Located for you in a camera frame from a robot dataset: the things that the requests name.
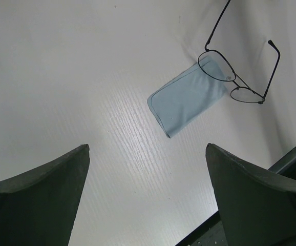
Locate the thin wire frame glasses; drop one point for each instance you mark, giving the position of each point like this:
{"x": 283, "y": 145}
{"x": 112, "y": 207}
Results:
{"x": 240, "y": 77}

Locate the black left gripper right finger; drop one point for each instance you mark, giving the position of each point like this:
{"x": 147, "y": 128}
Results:
{"x": 256, "y": 206}

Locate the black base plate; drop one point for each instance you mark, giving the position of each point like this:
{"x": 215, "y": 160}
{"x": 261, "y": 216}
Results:
{"x": 211, "y": 232}

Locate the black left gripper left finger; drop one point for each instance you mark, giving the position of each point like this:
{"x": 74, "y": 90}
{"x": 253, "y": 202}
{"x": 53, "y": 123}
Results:
{"x": 39, "y": 206}

